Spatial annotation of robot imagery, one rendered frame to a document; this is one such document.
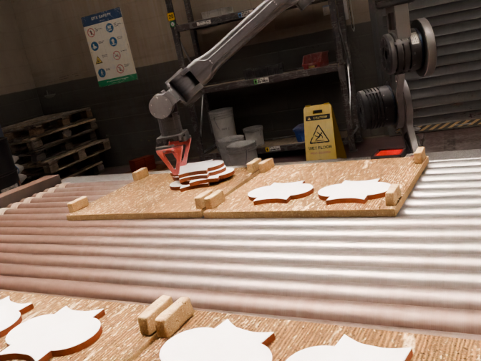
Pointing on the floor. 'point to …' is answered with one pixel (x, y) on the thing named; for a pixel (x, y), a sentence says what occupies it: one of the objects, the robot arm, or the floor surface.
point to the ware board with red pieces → (146, 164)
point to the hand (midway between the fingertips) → (179, 167)
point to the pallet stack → (64, 169)
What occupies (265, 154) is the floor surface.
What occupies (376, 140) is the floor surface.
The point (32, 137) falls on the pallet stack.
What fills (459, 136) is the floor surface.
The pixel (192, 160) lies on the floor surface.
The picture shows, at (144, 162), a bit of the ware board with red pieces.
